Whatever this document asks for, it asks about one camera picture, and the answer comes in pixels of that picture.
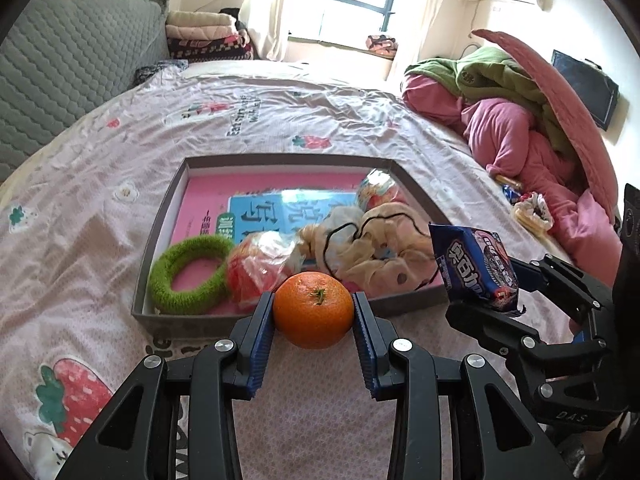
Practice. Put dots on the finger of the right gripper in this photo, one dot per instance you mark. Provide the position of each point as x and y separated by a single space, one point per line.
584 299
500 329

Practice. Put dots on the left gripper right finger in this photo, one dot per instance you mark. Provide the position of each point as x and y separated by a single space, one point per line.
454 419

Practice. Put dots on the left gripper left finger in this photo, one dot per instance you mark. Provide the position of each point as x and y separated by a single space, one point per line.
136 435

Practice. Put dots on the blue cookie snack packet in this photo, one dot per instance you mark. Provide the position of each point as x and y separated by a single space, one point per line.
475 268

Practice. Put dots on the cream scrunchie cloth black trim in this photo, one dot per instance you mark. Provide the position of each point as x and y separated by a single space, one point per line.
384 251

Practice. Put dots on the orange tangerine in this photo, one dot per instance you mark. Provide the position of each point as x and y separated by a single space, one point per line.
312 310

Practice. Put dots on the King Egg blue wrapper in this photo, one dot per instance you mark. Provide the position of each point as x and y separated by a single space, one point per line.
378 187

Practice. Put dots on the person's left hand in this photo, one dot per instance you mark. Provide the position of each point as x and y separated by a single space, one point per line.
585 453

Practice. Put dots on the pink crumpled duvet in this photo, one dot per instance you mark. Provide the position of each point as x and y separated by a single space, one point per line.
504 140

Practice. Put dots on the snack wrappers beside duvet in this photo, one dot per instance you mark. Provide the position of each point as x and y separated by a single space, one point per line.
529 209

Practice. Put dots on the pink quilted pillow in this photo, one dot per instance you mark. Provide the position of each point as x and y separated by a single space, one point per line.
574 118

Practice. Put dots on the dark shallow cardboard box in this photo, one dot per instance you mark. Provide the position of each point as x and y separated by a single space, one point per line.
268 205

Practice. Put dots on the pink blue children's book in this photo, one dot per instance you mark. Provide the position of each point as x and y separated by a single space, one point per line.
188 277

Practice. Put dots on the green blanket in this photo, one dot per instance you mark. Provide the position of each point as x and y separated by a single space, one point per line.
489 72

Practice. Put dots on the cream right curtain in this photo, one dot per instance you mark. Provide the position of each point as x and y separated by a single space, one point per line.
410 24

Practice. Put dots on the cream curtain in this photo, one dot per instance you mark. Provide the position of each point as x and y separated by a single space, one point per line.
410 24
267 24

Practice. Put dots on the floral bag on windowsill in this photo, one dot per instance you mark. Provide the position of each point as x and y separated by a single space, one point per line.
382 45

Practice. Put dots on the dark patterned cloth by headboard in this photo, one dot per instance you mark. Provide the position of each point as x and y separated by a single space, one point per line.
146 72

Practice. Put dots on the grey quilted headboard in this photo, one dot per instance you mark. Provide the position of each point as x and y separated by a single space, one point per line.
61 59

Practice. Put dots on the stack of folded blankets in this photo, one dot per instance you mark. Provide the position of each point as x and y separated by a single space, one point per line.
205 36

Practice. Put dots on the cream left curtain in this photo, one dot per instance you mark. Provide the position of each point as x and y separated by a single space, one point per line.
267 24

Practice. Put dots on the black wall television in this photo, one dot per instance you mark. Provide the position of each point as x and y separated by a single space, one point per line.
596 89

